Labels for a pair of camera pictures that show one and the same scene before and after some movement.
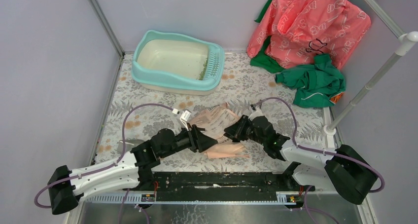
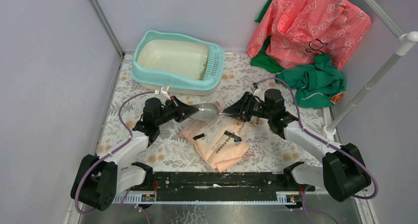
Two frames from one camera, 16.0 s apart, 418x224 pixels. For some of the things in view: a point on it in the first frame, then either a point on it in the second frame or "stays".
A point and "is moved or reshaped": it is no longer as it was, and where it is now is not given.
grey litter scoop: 129,144 is moved or reshaped
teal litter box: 177,64 stays
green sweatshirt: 320,85 stays
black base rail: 223,186 stays
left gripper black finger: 203,141 -> 181,109
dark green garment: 263,62 stays
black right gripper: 236,129 -> 241,108
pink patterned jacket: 303,22 stays
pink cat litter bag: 215,120 is moved or reshaped
